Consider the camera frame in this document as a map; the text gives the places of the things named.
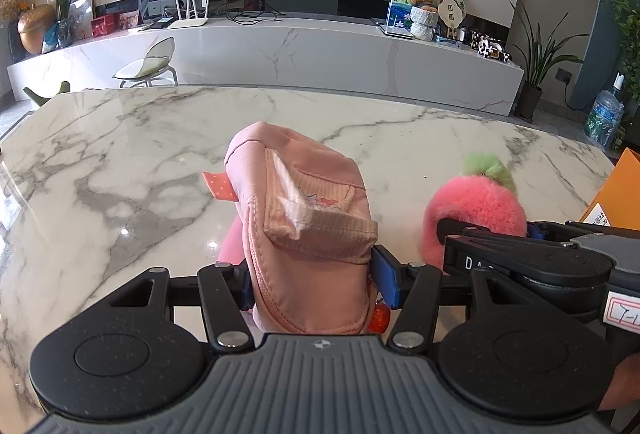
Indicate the wall socket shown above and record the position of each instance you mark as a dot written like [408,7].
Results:
[564,75]

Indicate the white wifi router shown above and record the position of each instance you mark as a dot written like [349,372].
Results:
[189,20]

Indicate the small pink backpack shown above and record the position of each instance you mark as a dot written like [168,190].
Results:
[300,194]

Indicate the teddy bear in white pot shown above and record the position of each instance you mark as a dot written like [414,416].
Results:
[424,14]

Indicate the pink fuzzy peach plush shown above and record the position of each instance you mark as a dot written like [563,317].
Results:
[470,209]

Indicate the pink gift box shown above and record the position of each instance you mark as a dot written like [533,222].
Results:
[129,20]

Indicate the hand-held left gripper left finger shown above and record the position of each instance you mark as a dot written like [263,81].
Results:
[222,304]

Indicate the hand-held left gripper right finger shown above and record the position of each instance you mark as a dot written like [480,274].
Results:
[385,274]

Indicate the flower painting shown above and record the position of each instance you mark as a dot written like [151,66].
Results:
[399,6]

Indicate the white shell chair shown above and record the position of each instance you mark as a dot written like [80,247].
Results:
[147,61]

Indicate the red orange knitted toy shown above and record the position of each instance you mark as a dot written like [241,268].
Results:
[380,319]

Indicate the white marble tv cabinet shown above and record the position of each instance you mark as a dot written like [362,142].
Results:
[310,54]

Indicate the green chair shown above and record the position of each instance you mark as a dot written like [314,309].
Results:
[42,96]

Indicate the round paper fan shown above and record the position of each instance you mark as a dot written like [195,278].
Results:
[452,11]

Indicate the trailing green vine plant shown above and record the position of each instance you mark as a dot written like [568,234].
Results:
[629,44]

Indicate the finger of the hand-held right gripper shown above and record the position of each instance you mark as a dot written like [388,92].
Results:
[500,232]
[520,256]

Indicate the dried flower bunch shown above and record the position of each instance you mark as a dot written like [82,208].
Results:
[12,1]

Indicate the red gift box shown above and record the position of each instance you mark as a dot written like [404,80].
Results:
[105,25]

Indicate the orange cardboard box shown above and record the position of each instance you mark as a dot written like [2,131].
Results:
[617,194]

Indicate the golden round vase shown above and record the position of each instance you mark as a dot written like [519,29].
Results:
[35,29]

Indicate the blue water jug with pump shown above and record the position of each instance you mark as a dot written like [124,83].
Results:
[605,114]

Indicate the potted long-leaf plant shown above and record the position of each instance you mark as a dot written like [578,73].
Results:
[532,64]

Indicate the person's right forearm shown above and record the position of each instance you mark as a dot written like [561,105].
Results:
[622,389]

